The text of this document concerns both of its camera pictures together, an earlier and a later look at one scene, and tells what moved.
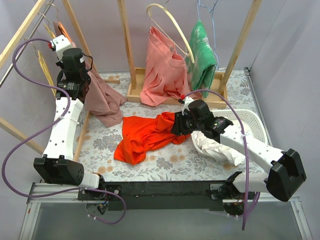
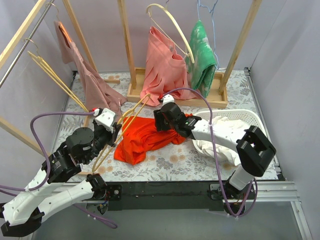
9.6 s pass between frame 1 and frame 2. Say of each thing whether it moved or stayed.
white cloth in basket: stayed
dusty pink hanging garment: stayed
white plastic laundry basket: stayed
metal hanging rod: stayed
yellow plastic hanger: moved
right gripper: moved
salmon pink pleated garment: stayed
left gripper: moved
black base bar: stayed
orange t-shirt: stayed
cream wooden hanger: stayed
